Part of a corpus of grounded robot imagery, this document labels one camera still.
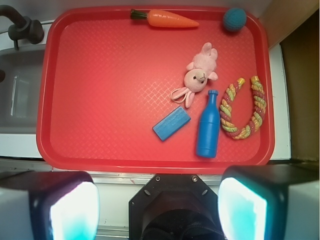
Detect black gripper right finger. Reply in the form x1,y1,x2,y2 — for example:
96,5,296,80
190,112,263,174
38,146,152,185
217,163,320,240

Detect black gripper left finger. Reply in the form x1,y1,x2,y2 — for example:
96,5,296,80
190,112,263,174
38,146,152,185
0,171,100,240

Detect blue plastic bottle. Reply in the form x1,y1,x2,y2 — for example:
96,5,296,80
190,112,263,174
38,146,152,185
196,89,220,158

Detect blue rectangular block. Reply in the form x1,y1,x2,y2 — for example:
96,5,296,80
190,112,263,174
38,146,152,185
152,106,191,141

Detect grey toy sink basin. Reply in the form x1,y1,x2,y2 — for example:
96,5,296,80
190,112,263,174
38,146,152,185
0,46,45,134

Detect red plastic tray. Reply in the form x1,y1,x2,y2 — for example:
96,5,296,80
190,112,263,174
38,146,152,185
36,6,275,174

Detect pink plush bunny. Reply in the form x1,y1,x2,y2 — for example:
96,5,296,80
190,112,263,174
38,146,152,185
170,42,218,109

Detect blue crocheted ball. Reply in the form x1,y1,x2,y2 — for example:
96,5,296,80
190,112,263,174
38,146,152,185
222,8,247,32

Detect dark grey faucet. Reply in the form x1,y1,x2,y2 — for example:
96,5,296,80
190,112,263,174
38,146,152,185
0,4,45,51

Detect orange toy carrot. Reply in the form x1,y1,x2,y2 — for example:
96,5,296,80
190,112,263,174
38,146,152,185
130,9,200,28

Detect colourful rope toy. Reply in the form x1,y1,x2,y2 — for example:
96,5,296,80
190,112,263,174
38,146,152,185
219,75,267,140

